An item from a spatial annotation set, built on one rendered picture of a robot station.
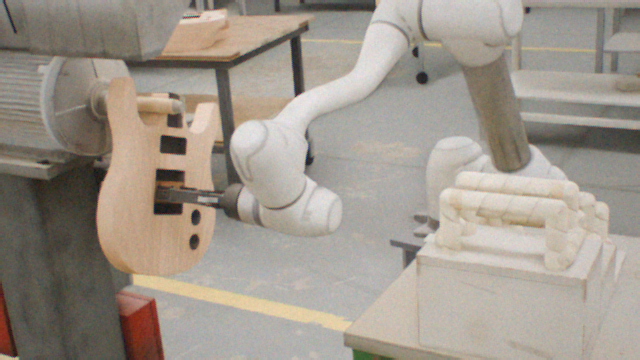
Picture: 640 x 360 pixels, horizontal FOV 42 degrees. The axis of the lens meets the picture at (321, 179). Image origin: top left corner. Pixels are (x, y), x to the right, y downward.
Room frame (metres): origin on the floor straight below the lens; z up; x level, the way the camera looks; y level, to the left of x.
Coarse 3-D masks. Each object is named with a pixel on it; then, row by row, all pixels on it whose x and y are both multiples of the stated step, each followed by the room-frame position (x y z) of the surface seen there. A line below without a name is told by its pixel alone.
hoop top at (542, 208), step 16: (448, 192) 1.23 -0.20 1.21; (464, 192) 1.22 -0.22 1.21; (480, 192) 1.22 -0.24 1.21; (464, 208) 1.22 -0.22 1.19; (480, 208) 1.20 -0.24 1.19; (496, 208) 1.19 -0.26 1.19; (512, 208) 1.18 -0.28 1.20; (528, 208) 1.17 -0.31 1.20; (544, 208) 1.16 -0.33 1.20; (560, 208) 1.15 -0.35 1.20
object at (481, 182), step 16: (464, 176) 1.30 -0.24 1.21; (480, 176) 1.29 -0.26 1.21; (496, 176) 1.28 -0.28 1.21; (512, 176) 1.28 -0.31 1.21; (496, 192) 1.28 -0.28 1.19; (512, 192) 1.26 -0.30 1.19; (528, 192) 1.25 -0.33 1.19; (544, 192) 1.24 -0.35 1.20; (560, 192) 1.22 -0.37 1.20; (576, 192) 1.22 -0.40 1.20
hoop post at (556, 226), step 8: (552, 216) 1.15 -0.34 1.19; (560, 216) 1.15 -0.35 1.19; (552, 224) 1.15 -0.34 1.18; (560, 224) 1.15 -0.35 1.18; (552, 232) 1.15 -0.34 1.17; (560, 232) 1.15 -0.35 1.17; (552, 240) 1.15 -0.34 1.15; (560, 240) 1.15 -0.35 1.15; (552, 248) 1.15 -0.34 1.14; (560, 248) 1.15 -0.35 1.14; (552, 256) 1.15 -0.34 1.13; (552, 264) 1.15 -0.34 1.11; (560, 264) 1.15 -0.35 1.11
